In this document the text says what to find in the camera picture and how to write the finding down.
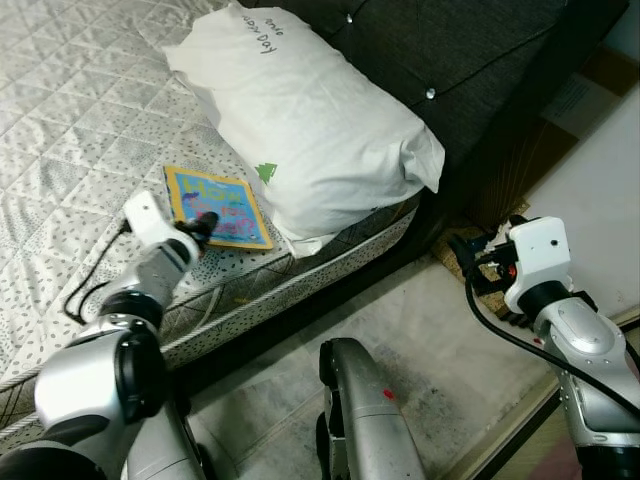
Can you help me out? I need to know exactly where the blue yellow children's book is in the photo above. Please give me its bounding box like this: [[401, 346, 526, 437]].
[[163, 165, 274, 251]]

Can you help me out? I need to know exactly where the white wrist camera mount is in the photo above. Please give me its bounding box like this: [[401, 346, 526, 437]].
[[505, 216, 574, 313], [123, 190, 179, 249]]

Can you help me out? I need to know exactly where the black tufted headboard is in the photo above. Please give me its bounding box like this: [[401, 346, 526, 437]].
[[262, 0, 633, 241]]

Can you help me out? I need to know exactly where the grey right robot leg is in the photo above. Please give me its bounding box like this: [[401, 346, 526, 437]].
[[318, 338, 426, 480]]

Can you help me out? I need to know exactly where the white quilted mattress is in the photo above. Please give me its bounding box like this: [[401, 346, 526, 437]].
[[0, 0, 421, 451]]

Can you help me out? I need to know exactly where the grey robot leg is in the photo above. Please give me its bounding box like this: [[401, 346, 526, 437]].
[[125, 400, 216, 480], [318, 338, 426, 480]]

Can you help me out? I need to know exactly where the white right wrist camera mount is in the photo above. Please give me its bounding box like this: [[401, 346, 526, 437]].
[[505, 216, 574, 313]]

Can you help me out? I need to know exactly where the white pillow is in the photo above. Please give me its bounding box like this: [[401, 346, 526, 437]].
[[163, 3, 446, 259]]

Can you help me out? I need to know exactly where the grey left robot leg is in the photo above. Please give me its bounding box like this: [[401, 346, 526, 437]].
[[125, 400, 216, 480]]

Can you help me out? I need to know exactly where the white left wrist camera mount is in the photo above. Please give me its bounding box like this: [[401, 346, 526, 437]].
[[123, 190, 179, 249]]

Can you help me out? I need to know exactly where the labelled cardboard box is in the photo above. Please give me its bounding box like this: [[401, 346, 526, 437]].
[[540, 48, 640, 141]]

